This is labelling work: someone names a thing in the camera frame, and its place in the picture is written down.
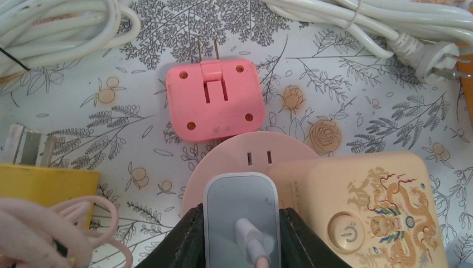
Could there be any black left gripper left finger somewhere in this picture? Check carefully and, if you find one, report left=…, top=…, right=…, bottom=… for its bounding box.
left=136, top=203, right=205, bottom=268

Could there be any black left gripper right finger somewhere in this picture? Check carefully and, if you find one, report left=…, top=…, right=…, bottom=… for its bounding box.
left=279, top=208, right=350, bottom=268

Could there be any white small charger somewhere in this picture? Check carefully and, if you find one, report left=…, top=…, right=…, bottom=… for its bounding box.
left=203, top=172, right=282, bottom=267

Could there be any beige cube socket adapter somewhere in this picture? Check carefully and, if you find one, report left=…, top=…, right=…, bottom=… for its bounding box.
left=269, top=151, right=448, bottom=267

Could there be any pink plug adapter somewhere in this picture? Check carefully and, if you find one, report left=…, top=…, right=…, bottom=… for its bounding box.
left=165, top=58, right=266, bottom=143

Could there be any round pink power socket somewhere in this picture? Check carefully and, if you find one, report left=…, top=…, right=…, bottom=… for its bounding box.
left=181, top=131, right=318, bottom=214

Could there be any floral patterned table mat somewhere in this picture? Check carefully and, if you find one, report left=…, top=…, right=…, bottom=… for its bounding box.
left=1, top=1, right=472, bottom=267

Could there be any yellow cube socket adapter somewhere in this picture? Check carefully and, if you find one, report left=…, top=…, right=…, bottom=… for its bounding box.
left=1, top=125, right=99, bottom=207

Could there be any orange power strip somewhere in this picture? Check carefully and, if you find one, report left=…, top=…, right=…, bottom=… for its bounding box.
left=458, top=43, right=472, bottom=125

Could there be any pink coiled cable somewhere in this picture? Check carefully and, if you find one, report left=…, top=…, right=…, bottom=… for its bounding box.
left=0, top=195, right=134, bottom=268

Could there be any white power strip cable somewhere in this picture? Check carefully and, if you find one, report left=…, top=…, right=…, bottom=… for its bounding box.
left=0, top=0, right=142, bottom=79

